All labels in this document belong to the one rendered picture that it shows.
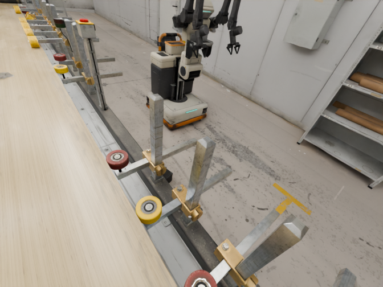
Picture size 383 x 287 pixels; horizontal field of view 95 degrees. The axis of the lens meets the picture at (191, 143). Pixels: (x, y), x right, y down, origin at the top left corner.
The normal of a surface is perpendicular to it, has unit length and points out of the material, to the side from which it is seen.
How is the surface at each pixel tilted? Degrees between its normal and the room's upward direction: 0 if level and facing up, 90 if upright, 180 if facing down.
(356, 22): 90
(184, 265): 0
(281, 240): 90
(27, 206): 0
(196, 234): 0
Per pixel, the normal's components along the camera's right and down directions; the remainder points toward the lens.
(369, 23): -0.78, 0.33
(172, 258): 0.13, -0.74
